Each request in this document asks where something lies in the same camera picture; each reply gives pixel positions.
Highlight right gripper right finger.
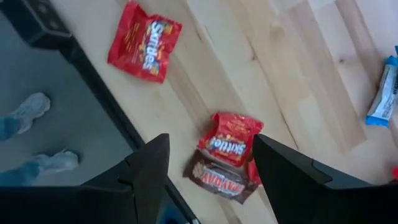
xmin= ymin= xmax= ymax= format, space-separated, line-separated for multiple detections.
xmin=252 ymin=134 xmax=398 ymax=224

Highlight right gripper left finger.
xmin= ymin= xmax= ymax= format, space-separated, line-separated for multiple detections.
xmin=0 ymin=133 xmax=170 ymax=224

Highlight blue white candy bar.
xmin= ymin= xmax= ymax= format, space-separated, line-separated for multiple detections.
xmin=365 ymin=45 xmax=398 ymax=128

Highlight red Skittles pack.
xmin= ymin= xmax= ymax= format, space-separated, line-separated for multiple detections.
xmin=245 ymin=158 xmax=264 ymax=187
xmin=197 ymin=111 xmax=264 ymax=168
xmin=107 ymin=0 xmax=183 ymax=84

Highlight brown PayDay bar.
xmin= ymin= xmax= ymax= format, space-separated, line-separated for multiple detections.
xmin=182 ymin=149 xmax=261 ymax=205

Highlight black aluminium table frame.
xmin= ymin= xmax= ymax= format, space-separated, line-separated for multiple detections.
xmin=0 ymin=0 xmax=201 ymax=224

